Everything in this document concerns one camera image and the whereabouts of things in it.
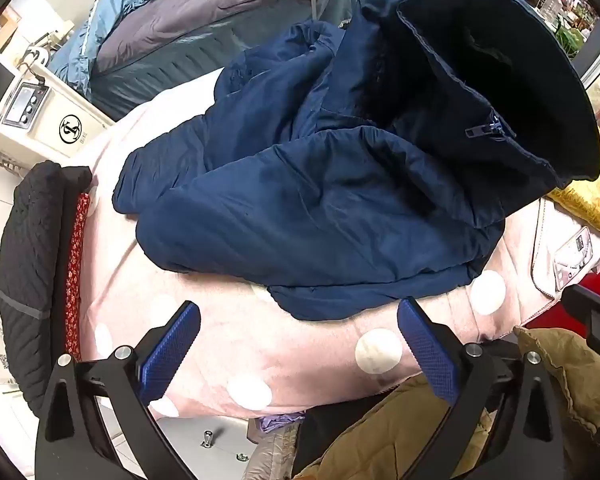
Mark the tan padded jacket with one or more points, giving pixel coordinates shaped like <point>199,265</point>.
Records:
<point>410,435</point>

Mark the grey quilt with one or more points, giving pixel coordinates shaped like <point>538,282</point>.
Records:
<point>210,10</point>

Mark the purple cloth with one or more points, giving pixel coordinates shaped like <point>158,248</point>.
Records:
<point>280,421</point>

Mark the yellow patterned cloth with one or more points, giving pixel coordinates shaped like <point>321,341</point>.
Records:
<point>590,205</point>

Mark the black quilted cloth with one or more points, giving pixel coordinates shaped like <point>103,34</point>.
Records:
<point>27,280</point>

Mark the red floral cloth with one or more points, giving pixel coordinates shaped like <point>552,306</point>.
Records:
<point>75,260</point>

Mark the white cabinet with round logo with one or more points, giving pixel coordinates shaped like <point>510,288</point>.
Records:
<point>50,125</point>

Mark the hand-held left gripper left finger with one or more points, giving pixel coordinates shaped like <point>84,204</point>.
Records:
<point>172,347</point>

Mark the navy blue padded jacket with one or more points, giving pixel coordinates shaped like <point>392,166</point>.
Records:
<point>360,160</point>

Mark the light blue quilt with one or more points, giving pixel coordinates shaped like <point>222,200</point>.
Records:
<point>100,15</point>

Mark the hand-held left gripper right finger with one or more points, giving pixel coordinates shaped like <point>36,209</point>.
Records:
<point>427,345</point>

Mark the grey control box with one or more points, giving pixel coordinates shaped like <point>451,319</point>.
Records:
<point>24,102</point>

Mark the pink garment with label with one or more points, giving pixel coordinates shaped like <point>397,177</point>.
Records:
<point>567,250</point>

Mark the pink polka dot blanket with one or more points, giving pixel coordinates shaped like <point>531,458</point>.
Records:
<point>290,350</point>

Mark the green plant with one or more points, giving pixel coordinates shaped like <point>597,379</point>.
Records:
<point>567,37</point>

